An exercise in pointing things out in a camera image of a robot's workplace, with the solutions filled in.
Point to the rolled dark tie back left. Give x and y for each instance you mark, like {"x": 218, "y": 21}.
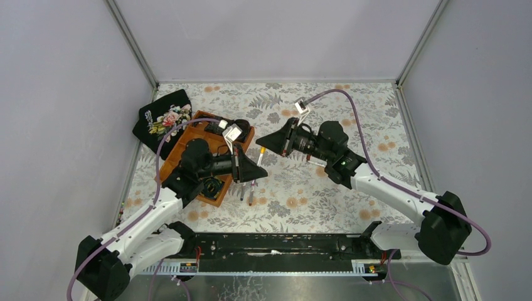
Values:
{"x": 216, "y": 127}

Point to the rolled dark tie back right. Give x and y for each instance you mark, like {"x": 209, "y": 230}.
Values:
{"x": 244, "y": 126}

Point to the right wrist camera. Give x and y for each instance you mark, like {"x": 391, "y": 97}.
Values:
{"x": 303, "y": 109}

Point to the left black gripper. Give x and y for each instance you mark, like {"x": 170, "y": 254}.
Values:
{"x": 239, "y": 163}

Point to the floral table mat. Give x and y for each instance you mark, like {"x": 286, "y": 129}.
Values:
{"x": 296, "y": 196}

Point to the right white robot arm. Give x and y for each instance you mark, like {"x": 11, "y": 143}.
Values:
{"x": 438, "y": 221}

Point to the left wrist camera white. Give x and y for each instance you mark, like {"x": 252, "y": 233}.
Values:
{"x": 230, "y": 133}

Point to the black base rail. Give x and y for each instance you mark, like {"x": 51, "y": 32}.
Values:
{"x": 282, "y": 254}

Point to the rolled dark tie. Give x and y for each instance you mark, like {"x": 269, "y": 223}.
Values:
{"x": 216, "y": 127}
{"x": 244, "y": 126}

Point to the orange wooden divided tray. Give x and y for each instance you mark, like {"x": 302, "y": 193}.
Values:
{"x": 171, "y": 183}

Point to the white marker red tip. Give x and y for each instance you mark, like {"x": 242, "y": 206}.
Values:
{"x": 317, "y": 164}

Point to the black floral embroidered cloth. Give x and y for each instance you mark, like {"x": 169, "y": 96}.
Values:
{"x": 156, "y": 120}

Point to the rolled tie blue yellow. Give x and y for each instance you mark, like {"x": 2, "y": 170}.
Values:
{"x": 212, "y": 187}

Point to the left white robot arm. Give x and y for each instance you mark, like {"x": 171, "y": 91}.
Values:
{"x": 106, "y": 265}

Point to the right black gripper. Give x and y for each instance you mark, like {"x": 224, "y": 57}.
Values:
{"x": 288, "y": 138}

